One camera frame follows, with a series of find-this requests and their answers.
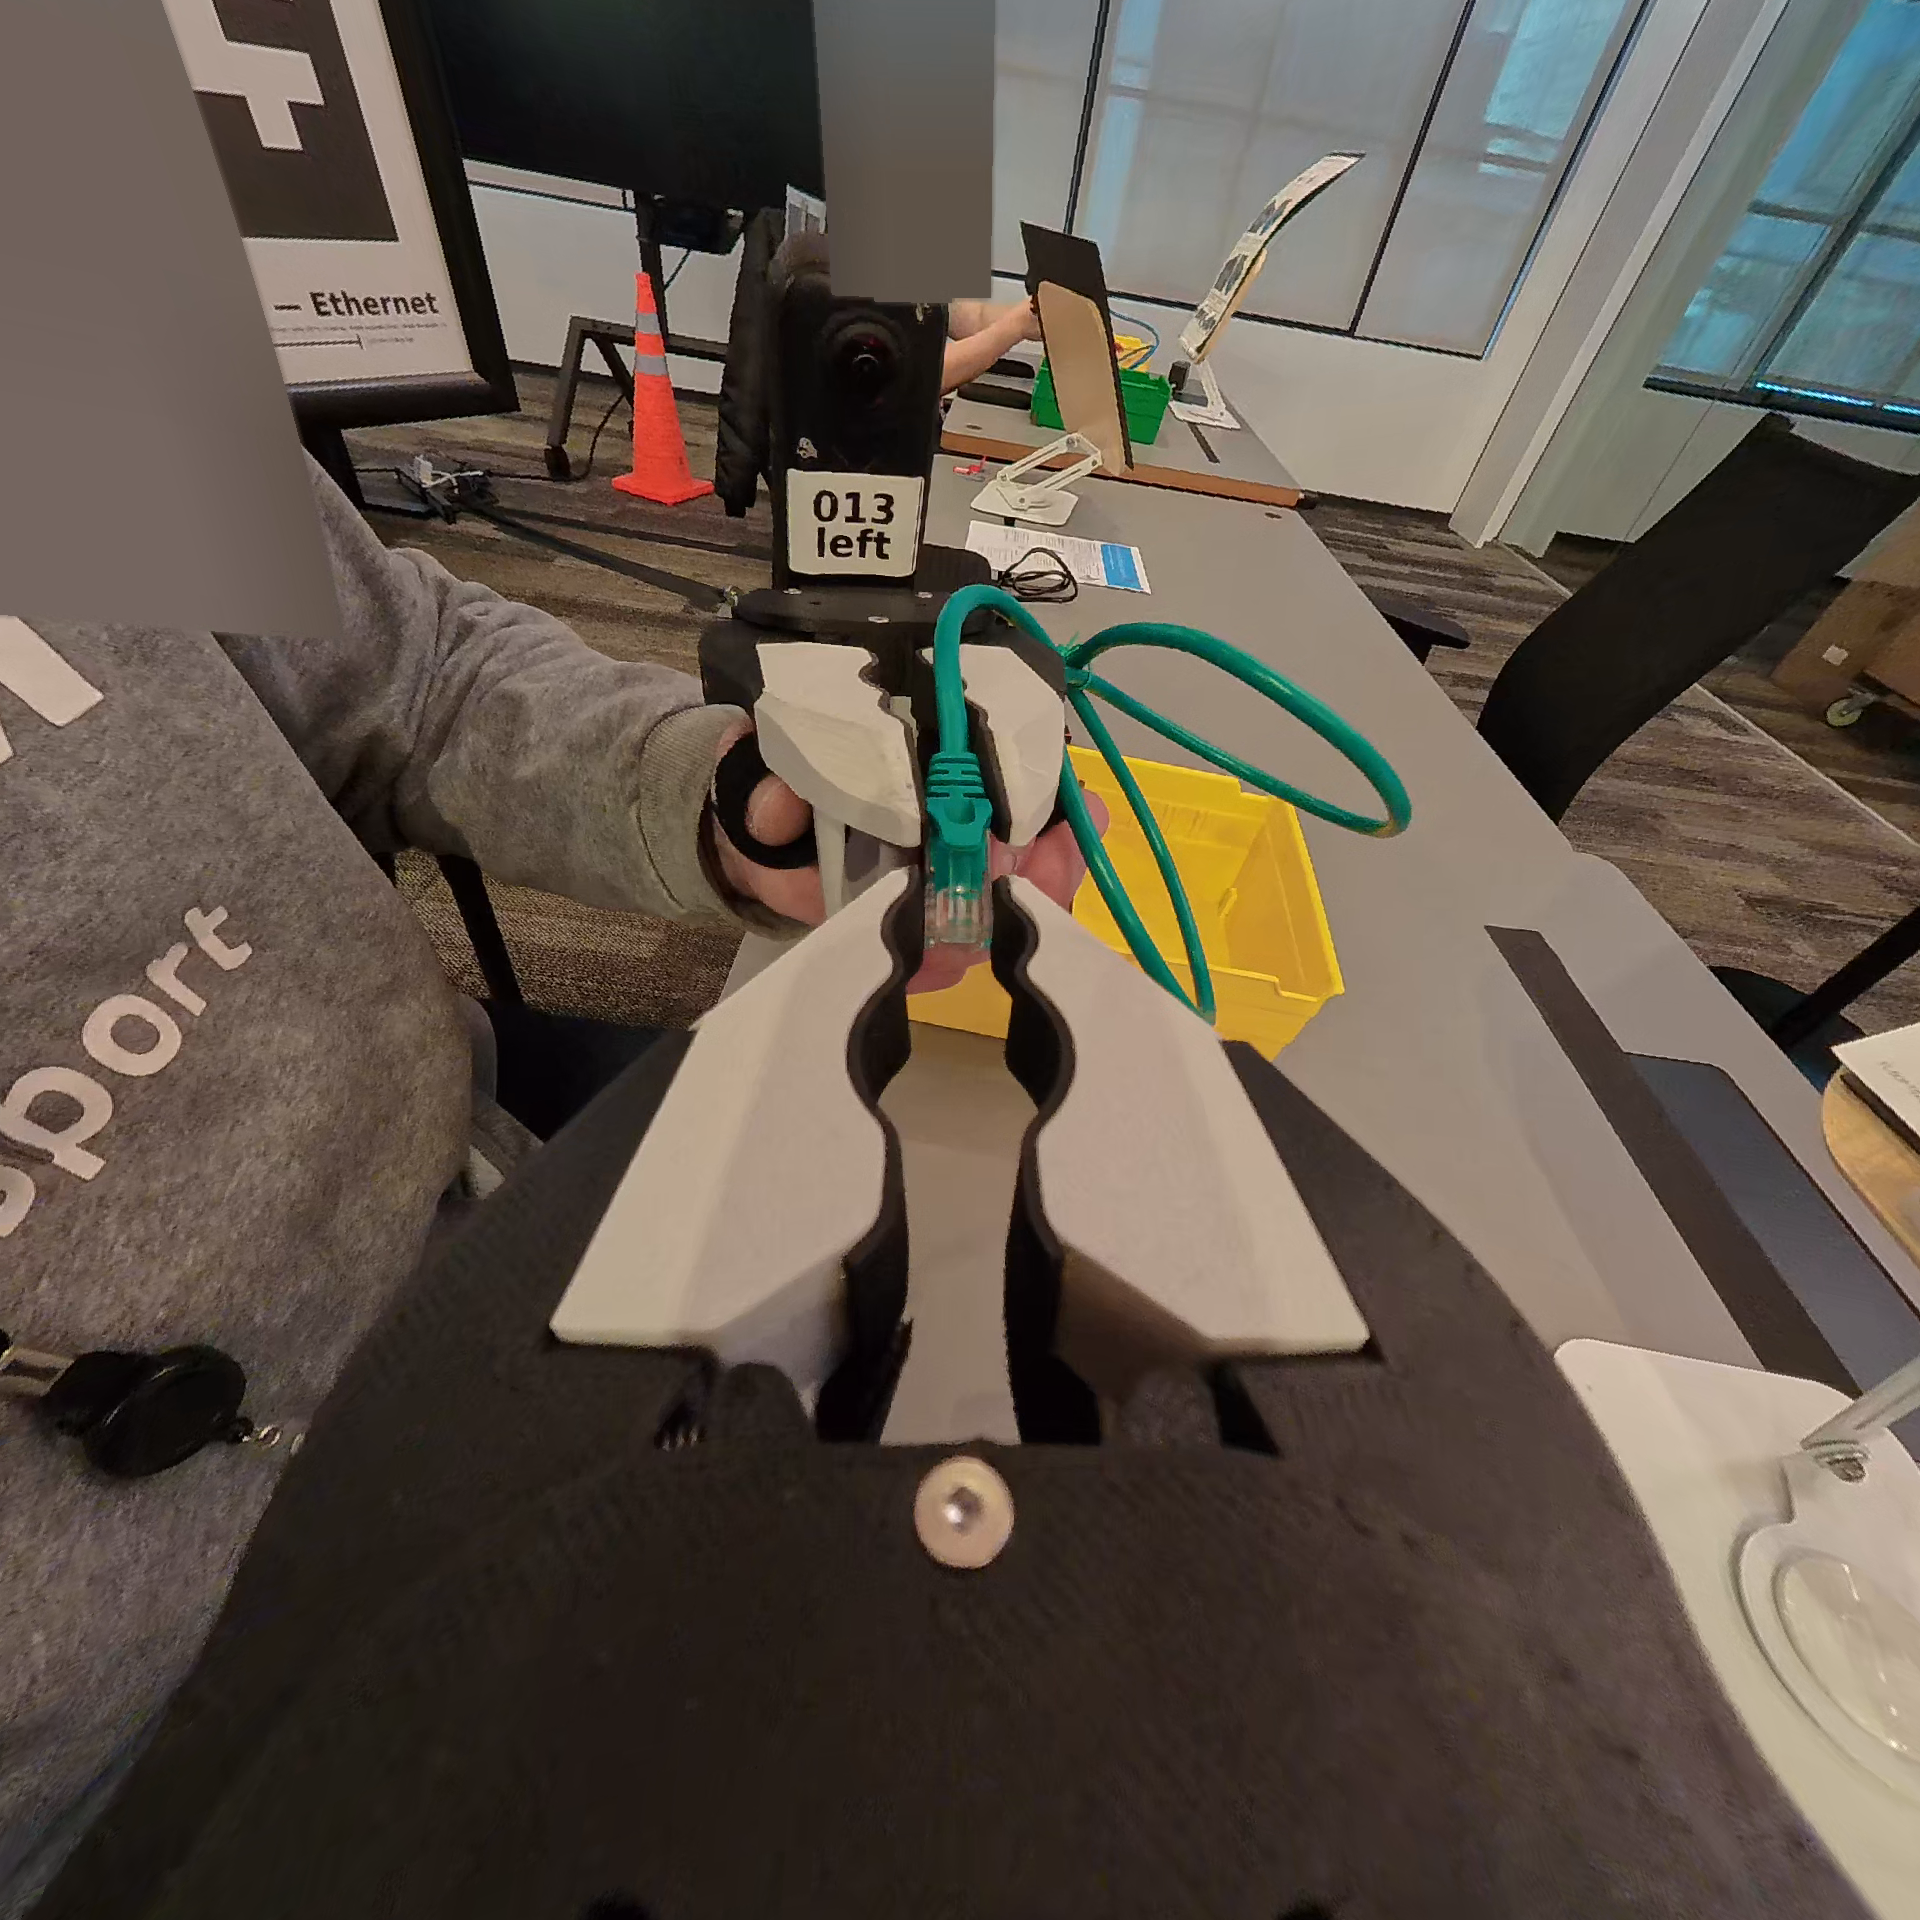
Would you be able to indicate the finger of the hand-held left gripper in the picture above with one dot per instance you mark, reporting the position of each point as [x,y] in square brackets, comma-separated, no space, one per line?
[826,750]
[1027,744]

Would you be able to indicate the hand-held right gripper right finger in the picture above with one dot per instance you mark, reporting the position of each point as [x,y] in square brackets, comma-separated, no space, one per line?
[1185,1184]

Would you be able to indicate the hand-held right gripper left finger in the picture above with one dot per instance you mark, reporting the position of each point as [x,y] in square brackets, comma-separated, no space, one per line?
[734,1171]

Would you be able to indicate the yellow plastic bin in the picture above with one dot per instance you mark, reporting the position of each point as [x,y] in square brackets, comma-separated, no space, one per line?
[1245,902]

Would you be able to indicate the person's left forearm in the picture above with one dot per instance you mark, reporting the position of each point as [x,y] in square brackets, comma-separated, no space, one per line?
[525,750]

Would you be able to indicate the person's left hand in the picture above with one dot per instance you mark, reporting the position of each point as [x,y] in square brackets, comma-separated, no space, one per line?
[1035,878]

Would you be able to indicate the printed paper sheet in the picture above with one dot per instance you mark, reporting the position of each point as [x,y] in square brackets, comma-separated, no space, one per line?
[1109,568]

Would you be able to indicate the orange traffic cone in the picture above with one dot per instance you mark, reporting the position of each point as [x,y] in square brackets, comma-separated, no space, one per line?
[661,436]

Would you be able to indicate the white document stand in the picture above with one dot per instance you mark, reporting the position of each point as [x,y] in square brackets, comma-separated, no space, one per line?
[1651,1441]
[1079,359]
[1266,240]

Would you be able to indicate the green plastic bin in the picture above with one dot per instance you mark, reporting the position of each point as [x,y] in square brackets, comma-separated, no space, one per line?
[1147,406]

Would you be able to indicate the black monitor on stand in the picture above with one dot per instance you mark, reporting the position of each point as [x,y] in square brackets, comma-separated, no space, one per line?
[629,91]

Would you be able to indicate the black badge reel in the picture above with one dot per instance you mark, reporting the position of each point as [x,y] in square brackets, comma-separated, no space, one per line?
[150,1412]

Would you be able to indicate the black office chair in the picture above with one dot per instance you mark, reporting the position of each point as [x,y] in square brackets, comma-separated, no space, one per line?
[1695,600]

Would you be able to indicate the cardboard box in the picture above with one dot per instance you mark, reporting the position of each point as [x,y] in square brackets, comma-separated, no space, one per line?
[1861,629]

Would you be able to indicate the framed wall poster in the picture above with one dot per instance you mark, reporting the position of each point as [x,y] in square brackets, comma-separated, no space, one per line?
[405,323]

